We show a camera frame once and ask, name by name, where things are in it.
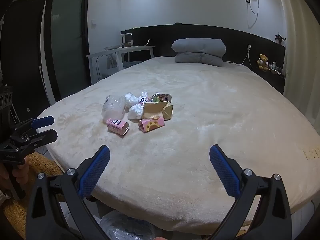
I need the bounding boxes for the white charging cable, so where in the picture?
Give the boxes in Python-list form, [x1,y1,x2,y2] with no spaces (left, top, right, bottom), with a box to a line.
[226,47,253,68]

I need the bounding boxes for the white hanging cable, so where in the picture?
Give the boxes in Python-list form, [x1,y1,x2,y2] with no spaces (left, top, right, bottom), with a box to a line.
[247,0,261,28]

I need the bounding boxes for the pink and yellow box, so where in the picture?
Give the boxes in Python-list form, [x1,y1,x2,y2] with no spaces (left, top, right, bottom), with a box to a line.
[138,116,165,132]

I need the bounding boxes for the white countertop appliance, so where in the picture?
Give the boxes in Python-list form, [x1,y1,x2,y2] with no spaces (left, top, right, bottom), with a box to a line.
[121,33,134,48]

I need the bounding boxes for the white plastic bag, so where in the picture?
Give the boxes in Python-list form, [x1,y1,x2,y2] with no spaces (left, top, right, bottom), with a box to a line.
[124,92,139,109]
[127,103,145,120]

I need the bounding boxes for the brown teddy bear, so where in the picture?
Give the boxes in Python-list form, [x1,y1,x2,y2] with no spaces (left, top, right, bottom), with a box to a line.
[257,54,271,71]

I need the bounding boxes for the black bin with clear liner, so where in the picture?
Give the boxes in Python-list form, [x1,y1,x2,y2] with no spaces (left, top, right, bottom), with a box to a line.
[100,210,155,240]

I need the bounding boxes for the pink carton box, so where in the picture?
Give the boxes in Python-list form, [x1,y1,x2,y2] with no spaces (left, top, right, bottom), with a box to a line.
[106,118,130,138]

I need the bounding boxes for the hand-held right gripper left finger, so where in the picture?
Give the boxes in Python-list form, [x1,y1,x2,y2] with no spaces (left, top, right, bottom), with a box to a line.
[26,144,118,240]

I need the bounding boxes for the cream curtain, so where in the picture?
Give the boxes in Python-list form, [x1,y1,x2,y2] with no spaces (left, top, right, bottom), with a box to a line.
[274,0,320,120]

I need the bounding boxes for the white wire chair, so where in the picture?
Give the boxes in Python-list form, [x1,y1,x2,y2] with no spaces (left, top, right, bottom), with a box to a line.
[96,54,143,80]

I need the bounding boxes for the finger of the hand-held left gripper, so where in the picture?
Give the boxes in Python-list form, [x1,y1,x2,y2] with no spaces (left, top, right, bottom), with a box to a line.
[11,116,55,137]
[10,129,58,153]

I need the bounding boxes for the black folding panel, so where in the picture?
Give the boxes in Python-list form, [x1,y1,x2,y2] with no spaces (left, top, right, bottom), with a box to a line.
[0,0,50,120]

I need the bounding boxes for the grey folded quilt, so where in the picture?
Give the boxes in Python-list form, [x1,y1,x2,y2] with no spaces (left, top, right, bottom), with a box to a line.
[171,38,227,67]

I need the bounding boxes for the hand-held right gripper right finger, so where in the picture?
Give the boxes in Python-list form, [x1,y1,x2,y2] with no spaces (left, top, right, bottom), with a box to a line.
[209,144,292,240]

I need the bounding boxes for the black headboard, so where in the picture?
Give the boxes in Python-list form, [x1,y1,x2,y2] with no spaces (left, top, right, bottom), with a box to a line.
[120,24,286,80]

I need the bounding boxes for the small toiletry bottles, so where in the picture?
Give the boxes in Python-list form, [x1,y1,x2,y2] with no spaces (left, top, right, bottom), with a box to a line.
[270,61,282,75]

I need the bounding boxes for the tan paper bag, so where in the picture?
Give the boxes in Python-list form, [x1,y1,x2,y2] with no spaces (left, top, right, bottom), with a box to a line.
[142,100,174,121]

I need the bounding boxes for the white plastic bag front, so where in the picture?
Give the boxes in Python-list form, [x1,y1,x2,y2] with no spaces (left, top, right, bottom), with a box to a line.
[127,103,145,120]

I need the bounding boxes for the dark snack packet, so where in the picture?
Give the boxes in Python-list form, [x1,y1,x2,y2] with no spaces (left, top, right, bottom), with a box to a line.
[151,92,172,103]

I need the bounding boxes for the clear plastic cups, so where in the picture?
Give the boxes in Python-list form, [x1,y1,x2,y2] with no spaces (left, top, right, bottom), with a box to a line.
[102,94,126,124]

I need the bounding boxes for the frosted glass door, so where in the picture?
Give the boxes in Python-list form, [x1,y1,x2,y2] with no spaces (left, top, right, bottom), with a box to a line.
[45,0,90,100]

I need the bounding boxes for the white desk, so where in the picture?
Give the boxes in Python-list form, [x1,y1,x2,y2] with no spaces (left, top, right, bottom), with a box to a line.
[86,45,156,85]

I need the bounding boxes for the person's left hand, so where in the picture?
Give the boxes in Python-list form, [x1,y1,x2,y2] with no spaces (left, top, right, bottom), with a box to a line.
[0,162,30,193]

